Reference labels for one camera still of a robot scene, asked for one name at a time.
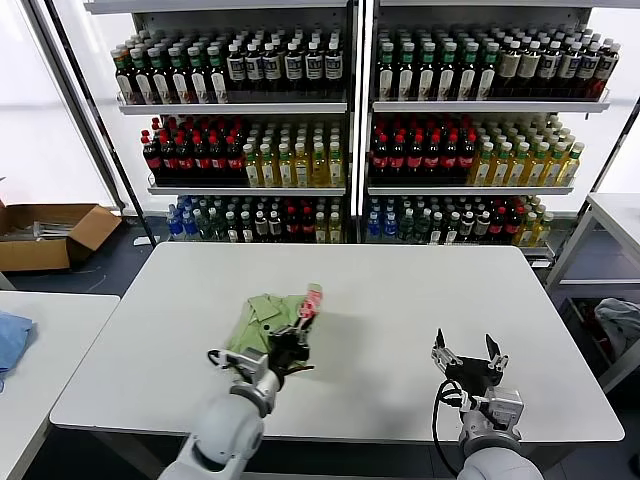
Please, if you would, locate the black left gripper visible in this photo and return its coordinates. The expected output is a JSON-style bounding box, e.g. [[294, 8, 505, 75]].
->
[[267, 308, 318, 374]]

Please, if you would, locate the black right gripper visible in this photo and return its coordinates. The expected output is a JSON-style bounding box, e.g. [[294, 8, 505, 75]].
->
[[430, 327, 511, 390]]

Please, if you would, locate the light green printed t-shirt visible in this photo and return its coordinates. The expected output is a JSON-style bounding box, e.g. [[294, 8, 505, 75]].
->
[[222, 282, 327, 364]]

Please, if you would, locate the white grey cloth bundle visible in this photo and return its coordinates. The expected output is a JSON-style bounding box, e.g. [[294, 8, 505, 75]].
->
[[593, 297, 640, 364]]

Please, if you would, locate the metal bottle shelf unit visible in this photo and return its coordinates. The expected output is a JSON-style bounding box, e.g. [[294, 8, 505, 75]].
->
[[82, 0, 359, 246], [367, 0, 614, 251]]

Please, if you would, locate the green cap dark tea bottle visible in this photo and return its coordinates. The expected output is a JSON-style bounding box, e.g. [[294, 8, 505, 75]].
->
[[189, 45, 211, 104], [152, 45, 173, 104], [115, 45, 135, 104], [378, 40, 398, 100], [208, 45, 230, 104], [458, 40, 480, 100], [170, 45, 192, 104], [438, 40, 459, 100], [418, 40, 439, 100], [133, 45, 154, 104], [398, 40, 418, 100], [478, 40, 501, 100]]

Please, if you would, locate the metal rods bundle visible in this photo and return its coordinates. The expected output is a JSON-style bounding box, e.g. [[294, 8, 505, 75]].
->
[[32, 218, 81, 236]]

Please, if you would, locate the open cardboard box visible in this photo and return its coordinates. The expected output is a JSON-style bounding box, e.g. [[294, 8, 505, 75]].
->
[[0, 201, 124, 272]]

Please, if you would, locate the blue cloth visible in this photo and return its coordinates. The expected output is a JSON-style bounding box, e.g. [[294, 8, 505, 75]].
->
[[0, 308, 39, 394]]

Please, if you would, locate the dark bottle beige label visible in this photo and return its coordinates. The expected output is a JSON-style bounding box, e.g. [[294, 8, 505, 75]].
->
[[519, 40, 544, 96], [498, 40, 524, 96]]

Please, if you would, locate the reddish tea bottle white label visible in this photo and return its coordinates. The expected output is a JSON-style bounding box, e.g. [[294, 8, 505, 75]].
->
[[598, 43, 624, 99]]

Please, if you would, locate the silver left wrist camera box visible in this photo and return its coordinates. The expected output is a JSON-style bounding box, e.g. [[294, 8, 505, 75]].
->
[[227, 348, 272, 387]]

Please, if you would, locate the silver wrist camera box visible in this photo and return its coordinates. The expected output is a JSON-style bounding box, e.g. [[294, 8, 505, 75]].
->
[[480, 384, 526, 432], [227, 348, 272, 387]]

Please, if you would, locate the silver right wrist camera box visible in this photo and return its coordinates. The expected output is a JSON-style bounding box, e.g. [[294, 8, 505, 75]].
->
[[480, 384, 526, 432]]

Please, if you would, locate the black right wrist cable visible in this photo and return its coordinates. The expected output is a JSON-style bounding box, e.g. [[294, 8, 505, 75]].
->
[[432, 378, 474, 476]]

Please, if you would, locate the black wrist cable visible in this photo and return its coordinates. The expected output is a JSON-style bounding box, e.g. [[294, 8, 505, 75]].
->
[[207, 348, 236, 370], [432, 378, 474, 476]]

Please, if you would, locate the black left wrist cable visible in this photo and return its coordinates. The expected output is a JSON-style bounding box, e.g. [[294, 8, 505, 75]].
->
[[207, 348, 236, 370]]

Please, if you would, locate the black slanted frame pole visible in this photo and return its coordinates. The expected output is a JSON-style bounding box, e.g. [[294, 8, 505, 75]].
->
[[547, 99, 640, 281], [27, 0, 161, 246]]

